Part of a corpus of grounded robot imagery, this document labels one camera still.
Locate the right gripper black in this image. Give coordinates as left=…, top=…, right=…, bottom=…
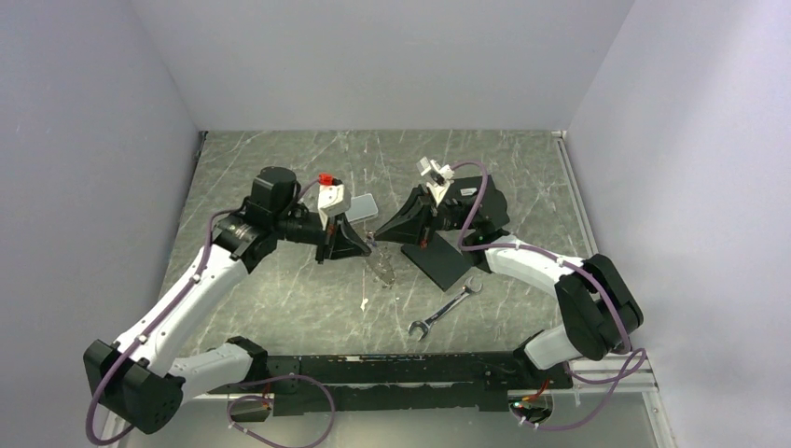
left=374, top=184, right=476, bottom=249

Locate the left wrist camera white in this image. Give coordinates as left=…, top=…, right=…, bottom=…
left=317, top=174, right=352, bottom=230

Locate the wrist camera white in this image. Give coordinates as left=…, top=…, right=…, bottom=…
left=416, top=157, right=454, bottom=204
left=317, top=174, right=352, bottom=230

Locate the small white grey box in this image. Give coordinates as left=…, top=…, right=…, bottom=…
left=345, top=193, right=379, bottom=223

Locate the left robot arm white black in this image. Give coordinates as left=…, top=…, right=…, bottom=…
left=83, top=166, right=370, bottom=445

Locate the bunch of steel keyrings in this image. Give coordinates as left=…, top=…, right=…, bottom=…
left=366, top=231, right=387, bottom=258

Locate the silver combination wrench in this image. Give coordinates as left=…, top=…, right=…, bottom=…
left=408, top=276, right=483, bottom=341

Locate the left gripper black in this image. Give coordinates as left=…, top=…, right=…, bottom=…
left=272, top=208, right=369, bottom=264

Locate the black box with label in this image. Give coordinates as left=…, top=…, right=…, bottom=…
left=448, top=175, right=507, bottom=218

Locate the aluminium frame rail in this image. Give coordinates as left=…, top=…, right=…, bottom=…
left=84, top=345, right=674, bottom=447

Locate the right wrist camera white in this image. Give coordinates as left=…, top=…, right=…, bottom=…
left=416, top=157, right=454, bottom=204

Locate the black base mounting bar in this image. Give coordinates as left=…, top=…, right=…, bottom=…
left=212, top=351, right=573, bottom=416

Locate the black rectangular pad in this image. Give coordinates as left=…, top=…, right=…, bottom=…
left=400, top=235, right=472, bottom=292

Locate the numbered metal ring disc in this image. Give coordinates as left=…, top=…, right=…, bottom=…
left=366, top=245, right=396, bottom=288

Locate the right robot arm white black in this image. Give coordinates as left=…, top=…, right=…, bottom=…
left=374, top=186, right=644, bottom=387

